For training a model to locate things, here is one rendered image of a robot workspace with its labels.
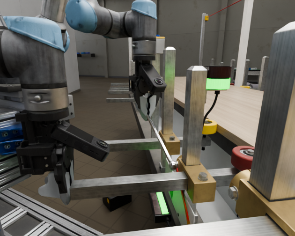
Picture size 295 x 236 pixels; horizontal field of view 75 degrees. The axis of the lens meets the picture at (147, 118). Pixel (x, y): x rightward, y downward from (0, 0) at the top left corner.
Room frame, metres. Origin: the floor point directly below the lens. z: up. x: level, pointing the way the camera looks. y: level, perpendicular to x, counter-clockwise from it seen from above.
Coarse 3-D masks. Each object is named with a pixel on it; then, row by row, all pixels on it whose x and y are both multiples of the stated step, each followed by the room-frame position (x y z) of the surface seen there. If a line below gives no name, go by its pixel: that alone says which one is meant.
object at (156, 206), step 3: (153, 195) 0.53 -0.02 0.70; (153, 198) 0.51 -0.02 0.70; (156, 198) 0.51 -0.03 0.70; (153, 201) 0.50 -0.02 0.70; (156, 201) 0.50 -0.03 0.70; (153, 204) 0.49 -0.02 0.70; (156, 204) 0.49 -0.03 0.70; (156, 207) 0.47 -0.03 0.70; (159, 207) 0.47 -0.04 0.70; (156, 210) 0.46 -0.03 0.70; (159, 210) 0.46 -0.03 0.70; (156, 213) 0.45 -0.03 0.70; (159, 213) 0.45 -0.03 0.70
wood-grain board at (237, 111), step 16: (176, 80) 2.47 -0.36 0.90; (176, 96) 1.24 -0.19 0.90; (208, 96) 1.24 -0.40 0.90; (224, 96) 1.24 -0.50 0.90; (240, 96) 1.24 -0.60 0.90; (256, 96) 1.24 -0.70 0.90; (224, 112) 0.82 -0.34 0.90; (240, 112) 0.82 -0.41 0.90; (256, 112) 0.82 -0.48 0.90; (224, 128) 0.61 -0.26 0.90; (240, 128) 0.61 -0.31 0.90; (256, 128) 0.61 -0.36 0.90; (240, 144) 0.52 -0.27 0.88
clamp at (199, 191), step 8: (176, 160) 0.48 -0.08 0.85; (184, 168) 0.41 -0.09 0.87; (192, 168) 0.41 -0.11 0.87; (200, 168) 0.41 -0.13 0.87; (192, 176) 0.37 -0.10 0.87; (208, 176) 0.37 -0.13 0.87; (192, 184) 0.35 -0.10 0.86; (200, 184) 0.35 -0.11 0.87; (208, 184) 0.35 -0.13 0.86; (192, 192) 0.35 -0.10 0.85; (200, 192) 0.35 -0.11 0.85; (208, 192) 0.35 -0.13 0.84; (192, 200) 0.35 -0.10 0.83; (200, 200) 0.35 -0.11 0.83; (208, 200) 0.35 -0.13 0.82
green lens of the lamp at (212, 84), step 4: (208, 80) 0.43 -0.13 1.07; (212, 80) 0.42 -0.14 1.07; (216, 80) 0.42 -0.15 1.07; (220, 80) 0.42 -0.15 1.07; (224, 80) 0.42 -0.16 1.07; (228, 80) 0.42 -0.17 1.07; (208, 84) 0.43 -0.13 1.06; (212, 84) 0.42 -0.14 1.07; (216, 84) 0.42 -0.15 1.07; (220, 84) 0.42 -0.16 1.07; (224, 84) 0.42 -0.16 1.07; (228, 84) 0.42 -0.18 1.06; (208, 88) 0.43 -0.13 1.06; (212, 88) 0.42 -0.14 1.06; (216, 88) 0.42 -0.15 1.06; (220, 88) 0.42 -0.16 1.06; (224, 88) 0.42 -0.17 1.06; (228, 88) 0.43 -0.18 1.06
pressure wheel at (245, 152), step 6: (234, 150) 0.43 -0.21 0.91; (240, 150) 0.43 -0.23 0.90; (246, 150) 0.43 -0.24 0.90; (252, 150) 0.42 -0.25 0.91; (234, 156) 0.41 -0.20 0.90; (240, 156) 0.40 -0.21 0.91; (246, 156) 0.40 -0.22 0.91; (252, 156) 0.40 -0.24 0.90; (234, 162) 0.41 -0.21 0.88; (240, 162) 0.40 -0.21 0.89; (246, 162) 0.39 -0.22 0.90; (240, 168) 0.39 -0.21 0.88; (246, 168) 0.39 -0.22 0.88
